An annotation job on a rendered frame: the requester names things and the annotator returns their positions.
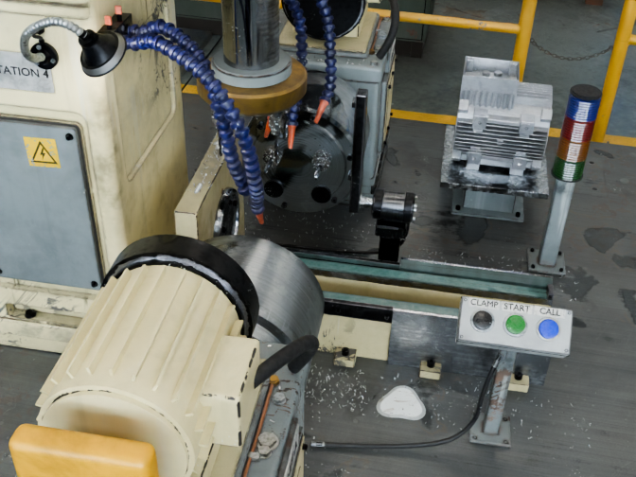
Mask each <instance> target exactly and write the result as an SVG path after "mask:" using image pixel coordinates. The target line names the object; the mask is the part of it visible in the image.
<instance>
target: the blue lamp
mask: <svg viewBox="0 0 636 477"><path fill-rule="evenodd" d="M601 98H602V97H600V98H599V99H597V100H582V99H579V98H577V97H574V96H573V95H572V94H571V92H570V94H569V98H568V102H567V106H566V111H565V114H566V116H568V117H569V118H570V119H572V120H575V121H579V122H590V121H594V120H595V119H596V118H597V114H598V109H599V106H600V101H601Z"/></svg>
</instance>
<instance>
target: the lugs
mask: <svg viewBox="0 0 636 477"><path fill-rule="evenodd" d="M468 105H469V100H466V99H459V105H458V113H465V114H467V113H468ZM552 114H553V110H551V109H542V111H541V115H540V122H547V123H550V122H551V120H552ZM461 156H462V152H461V151H456V150H452V154H451V160H454V161H461ZM541 164H542V162H541V161H534V160H532V161H531V166H530V169H531V170H540V169H541Z"/></svg>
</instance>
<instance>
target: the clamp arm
mask: <svg viewBox="0 0 636 477"><path fill-rule="evenodd" d="M367 101H368V90H367V89H361V88H359V89H358V90H357V93H356V97H353V100H352V108H355V115H354V132H353V148H352V165H351V170H350V171H349V172H348V179H347V180H348V181H350V198H349V212H350V213H357V214H358V213H359V212H360V208H361V207H363V206H361V205H364V202H361V199H362V201H364V200H365V198H363V197H365V196H362V172H363V157H364V143H365V129H366V115H367Z"/></svg>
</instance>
